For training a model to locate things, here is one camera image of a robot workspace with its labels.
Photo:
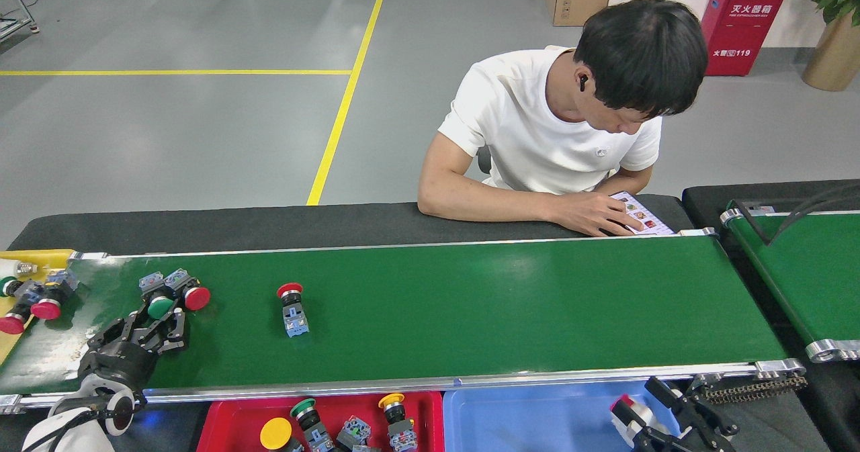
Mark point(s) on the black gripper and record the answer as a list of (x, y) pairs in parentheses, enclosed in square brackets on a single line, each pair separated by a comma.
[(117, 365)]

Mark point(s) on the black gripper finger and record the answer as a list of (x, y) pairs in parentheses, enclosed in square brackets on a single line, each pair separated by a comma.
[(699, 432), (645, 445)]

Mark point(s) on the green push button switch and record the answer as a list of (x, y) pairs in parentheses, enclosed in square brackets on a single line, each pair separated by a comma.
[(8, 284), (160, 306), (310, 425)]

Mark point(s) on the yellow push button switch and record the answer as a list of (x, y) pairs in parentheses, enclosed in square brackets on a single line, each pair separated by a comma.
[(275, 433)]

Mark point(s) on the push button switch grey block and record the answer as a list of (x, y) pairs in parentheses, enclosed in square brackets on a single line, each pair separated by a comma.
[(353, 432)]

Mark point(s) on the yellow push button red collar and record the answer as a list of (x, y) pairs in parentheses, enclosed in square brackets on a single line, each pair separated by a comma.
[(400, 432)]

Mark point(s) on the person's right forearm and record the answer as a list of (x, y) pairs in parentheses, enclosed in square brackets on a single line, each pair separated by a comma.
[(484, 205)]

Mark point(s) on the person's left forearm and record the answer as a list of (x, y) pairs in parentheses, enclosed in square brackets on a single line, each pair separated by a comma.
[(625, 180)]

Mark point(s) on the green side belt conveyor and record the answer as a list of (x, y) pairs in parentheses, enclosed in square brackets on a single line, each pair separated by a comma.
[(799, 277)]

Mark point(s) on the person's right hand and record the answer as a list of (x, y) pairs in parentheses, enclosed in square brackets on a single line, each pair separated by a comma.
[(594, 215)]

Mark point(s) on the yellow plastic bin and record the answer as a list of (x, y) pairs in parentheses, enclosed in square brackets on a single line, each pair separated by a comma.
[(47, 258)]

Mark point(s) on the blue plastic bin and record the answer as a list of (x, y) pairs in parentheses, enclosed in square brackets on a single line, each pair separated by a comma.
[(524, 418)]

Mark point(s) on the red plastic bin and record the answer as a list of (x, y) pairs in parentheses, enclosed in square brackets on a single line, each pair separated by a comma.
[(228, 425)]

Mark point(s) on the white light bulb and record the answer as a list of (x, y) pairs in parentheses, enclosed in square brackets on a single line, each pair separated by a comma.
[(10, 268)]

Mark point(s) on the smartphone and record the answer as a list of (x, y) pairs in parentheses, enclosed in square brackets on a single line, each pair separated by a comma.
[(655, 223)]

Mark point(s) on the metal cart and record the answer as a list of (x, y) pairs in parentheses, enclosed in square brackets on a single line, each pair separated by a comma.
[(13, 22)]

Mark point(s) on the person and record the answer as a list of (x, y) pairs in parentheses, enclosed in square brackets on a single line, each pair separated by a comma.
[(524, 126)]

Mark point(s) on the black earbud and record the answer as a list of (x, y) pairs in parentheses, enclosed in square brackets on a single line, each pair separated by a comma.
[(583, 82)]

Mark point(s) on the potted plant brass pot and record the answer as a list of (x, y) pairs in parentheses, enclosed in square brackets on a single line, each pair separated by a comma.
[(830, 56)]

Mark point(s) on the red fire extinguisher box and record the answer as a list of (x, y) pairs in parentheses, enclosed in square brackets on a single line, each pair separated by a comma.
[(746, 25)]

